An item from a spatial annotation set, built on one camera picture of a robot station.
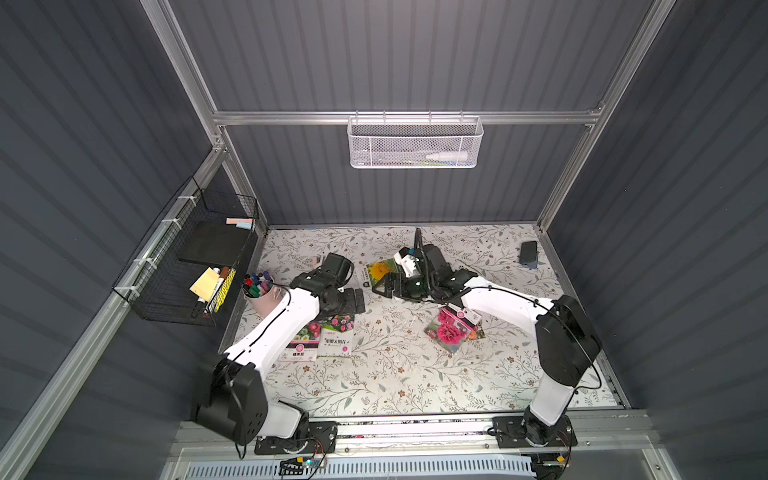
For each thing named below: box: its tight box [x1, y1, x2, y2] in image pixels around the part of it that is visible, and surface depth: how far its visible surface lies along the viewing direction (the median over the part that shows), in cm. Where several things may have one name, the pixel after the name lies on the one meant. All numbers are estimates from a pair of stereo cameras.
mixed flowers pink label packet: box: [317, 314, 355, 357], surface depth 92 cm
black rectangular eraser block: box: [519, 240, 538, 269], surface depth 110 cm
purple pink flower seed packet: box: [278, 322, 322, 362], surface depth 91 cm
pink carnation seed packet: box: [424, 304, 486, 353], surface depth 93 cm
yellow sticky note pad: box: [189, 266, 220, 302], surface depth 70 cm
